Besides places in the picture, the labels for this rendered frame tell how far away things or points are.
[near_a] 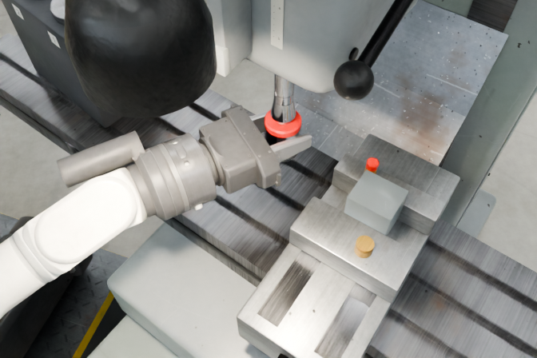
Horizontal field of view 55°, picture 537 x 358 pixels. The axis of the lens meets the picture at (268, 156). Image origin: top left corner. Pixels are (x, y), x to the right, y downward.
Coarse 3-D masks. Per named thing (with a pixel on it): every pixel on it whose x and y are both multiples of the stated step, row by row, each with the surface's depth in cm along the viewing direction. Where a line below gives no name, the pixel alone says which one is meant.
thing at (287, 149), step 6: (294, 138) 65; (300, 138) 65; (306, 138) 65; (276, 144) 64; (282, 144) 64; (288, 144) 64; (294, 144) 65; (300, 144) 65; (306, 144) 66; (276, 150) 64; (282, 150) 64; (288, 150) 65; (294, 150) 66; (300, 150) 66; (276, 156) 64; (282, 156) 65; (288, 156) 66
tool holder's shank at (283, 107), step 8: (280, 80) 58; (280, 88) 59; (288, 88) 59; (280, 96) 60; (288, 96) 61; (272, 104) 63; (280, 104) 61; (288, 104) 62; (272, 112) 63; (280, 112) 62; (288, 112) 62; (280, 120) 63; (288, 120) 63
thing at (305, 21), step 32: (256, 0) 41; (288, 0) 39; (320, 0) 37; (352, 0) 38; (384, 0) 43; (416, 0) 51; (256, 32) 44; (288, 32) 41; (320, 32) 40; (352, 32) 41; (288, 64) 44; (320, 64) 42
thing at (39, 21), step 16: (16, 0) 81; (32, 0) 81; (48, 0) 81; (64, 0) 79; (16, 16) 85; (32, 16) 79; (48, 16) 79; (64, 16) 77; (32, 32) 84; (48, 32) 78; (64, 32) 76; (32, 48) 90; (48, 48) 84; (64, 48) 78; (48, 64) 89; (64, 64) 83; (48, 80) 96; (64, 80) 89; (80, 96) 88; (96, 112) 87
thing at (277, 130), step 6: (270, 114) 66; (270, 120) 65; (294, 120) 65; (300, 120) 65; (270, 126) 64; (276, 126) 64; (282, 126) 64; (288, 126) 64; (294, 126) 64; (300, 126) 65; (270, 132) 65; (276, 132) 64; (282, 132) 64; (288, 132) 64; (294, 132) 64
